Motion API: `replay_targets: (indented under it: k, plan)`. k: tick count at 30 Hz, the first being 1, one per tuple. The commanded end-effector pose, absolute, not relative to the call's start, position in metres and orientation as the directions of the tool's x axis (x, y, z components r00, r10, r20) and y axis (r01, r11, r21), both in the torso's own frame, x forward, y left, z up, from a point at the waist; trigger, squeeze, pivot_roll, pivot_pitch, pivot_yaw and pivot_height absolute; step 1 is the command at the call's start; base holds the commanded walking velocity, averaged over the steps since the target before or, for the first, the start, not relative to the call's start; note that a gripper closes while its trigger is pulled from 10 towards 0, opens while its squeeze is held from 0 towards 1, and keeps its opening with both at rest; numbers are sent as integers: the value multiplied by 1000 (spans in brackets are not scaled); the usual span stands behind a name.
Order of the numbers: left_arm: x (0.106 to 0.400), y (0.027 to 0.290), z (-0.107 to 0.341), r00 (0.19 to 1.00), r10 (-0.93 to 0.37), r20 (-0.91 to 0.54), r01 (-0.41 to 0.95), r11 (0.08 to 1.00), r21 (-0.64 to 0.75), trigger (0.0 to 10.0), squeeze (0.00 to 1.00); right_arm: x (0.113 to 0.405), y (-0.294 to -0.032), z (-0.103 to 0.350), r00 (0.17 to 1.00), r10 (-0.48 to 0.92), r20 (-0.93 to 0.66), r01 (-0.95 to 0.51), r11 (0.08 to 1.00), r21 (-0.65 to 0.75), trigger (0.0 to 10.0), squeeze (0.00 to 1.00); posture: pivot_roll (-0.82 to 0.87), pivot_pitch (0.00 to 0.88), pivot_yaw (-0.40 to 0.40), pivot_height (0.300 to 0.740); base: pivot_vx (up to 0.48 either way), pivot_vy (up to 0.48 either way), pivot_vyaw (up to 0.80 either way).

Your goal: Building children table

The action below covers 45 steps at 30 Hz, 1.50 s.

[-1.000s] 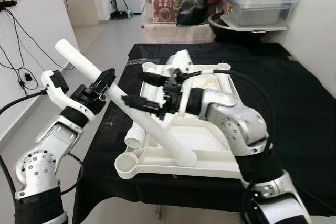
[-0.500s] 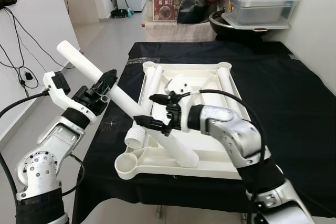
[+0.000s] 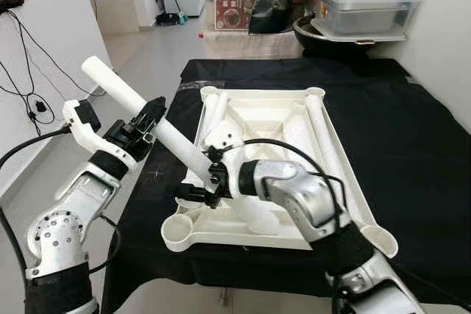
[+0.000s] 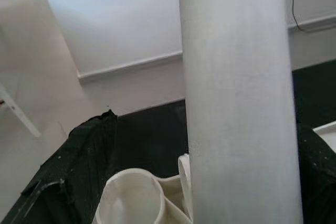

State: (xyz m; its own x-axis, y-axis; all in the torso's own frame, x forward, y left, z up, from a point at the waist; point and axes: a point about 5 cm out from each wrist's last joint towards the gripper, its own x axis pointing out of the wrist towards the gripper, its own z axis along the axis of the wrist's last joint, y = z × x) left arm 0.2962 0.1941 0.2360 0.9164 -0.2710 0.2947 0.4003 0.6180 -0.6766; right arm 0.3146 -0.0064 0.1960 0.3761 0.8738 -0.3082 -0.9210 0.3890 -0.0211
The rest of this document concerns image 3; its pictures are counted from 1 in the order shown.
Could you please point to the black wall shelf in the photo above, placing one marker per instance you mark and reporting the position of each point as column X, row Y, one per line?
column 9, row 4

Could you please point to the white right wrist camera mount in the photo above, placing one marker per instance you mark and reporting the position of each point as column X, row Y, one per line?
column 224, row 141

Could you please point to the clear plastic storage box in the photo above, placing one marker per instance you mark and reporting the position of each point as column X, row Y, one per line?
column 368, row 12

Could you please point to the red printed carton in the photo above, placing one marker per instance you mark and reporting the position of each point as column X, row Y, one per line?
column 235, row 9

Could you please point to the black tablecloth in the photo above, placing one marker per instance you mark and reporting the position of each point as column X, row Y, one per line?
column 412, row 152

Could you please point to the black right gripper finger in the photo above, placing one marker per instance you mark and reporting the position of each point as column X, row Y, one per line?
column 193, row 195

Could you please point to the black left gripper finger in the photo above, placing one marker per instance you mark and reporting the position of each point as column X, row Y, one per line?
column 154, row 114

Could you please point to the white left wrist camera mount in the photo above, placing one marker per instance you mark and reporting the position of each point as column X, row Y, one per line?
column 92, row 136

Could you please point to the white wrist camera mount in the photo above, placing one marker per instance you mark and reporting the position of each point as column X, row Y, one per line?
column 92, row 136
column 224, row 141

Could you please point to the white plastic children table top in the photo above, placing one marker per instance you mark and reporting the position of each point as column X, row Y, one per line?
column 272, row 119

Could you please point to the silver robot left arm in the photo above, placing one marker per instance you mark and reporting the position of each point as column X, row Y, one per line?
column 59, row 233

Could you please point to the black wok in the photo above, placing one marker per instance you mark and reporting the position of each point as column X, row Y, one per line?
column 324, row 45

